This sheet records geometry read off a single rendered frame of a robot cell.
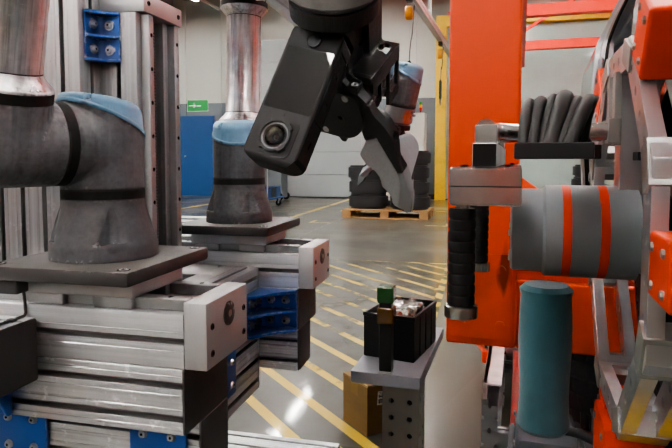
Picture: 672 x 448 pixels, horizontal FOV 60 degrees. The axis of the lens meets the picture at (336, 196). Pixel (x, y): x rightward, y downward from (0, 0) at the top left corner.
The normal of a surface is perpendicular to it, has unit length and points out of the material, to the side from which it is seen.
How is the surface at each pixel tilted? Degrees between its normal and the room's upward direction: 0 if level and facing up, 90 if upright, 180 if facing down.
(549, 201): 49
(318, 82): 69
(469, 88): 90
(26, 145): 104
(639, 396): 135
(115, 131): 87
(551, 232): 86
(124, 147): 90
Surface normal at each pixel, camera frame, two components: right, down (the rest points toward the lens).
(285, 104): -0.25, -0.29
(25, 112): 0.79, 0.31
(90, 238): 0.14, -0.24
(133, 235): 0.75, -0.26
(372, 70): -0.05, -0.71
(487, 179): -0.30, 0.06
